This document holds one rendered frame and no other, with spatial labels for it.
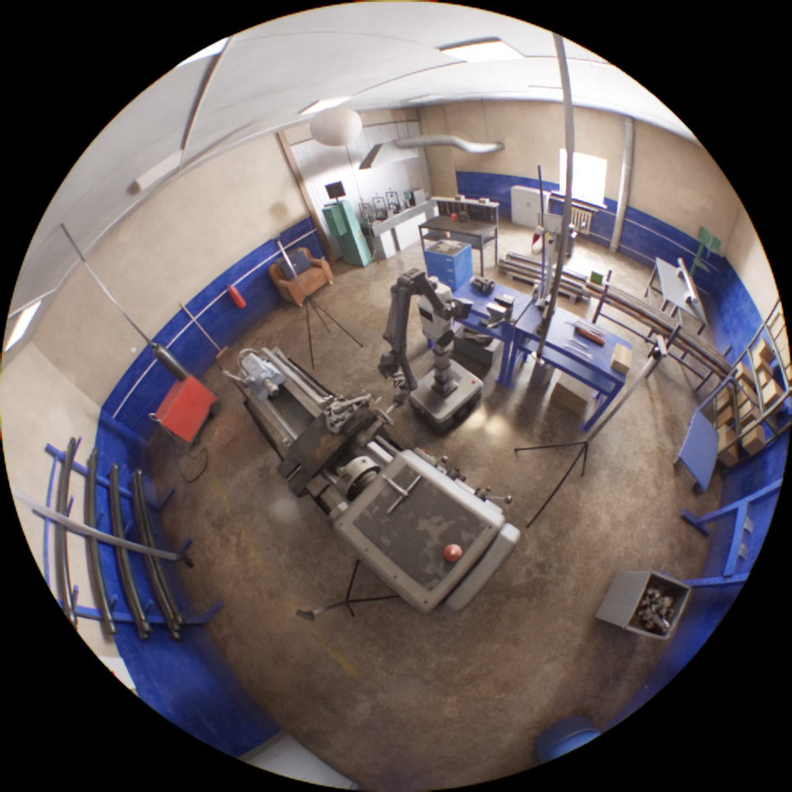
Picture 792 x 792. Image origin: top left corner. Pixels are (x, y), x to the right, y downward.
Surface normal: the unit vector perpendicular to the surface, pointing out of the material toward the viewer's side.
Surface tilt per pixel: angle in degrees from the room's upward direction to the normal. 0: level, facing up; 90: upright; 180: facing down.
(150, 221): 90
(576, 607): 0
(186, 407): 90
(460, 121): 90
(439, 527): 0
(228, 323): 90
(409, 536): 0
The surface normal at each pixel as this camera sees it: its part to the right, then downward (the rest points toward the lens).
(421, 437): -0.21, -0.55
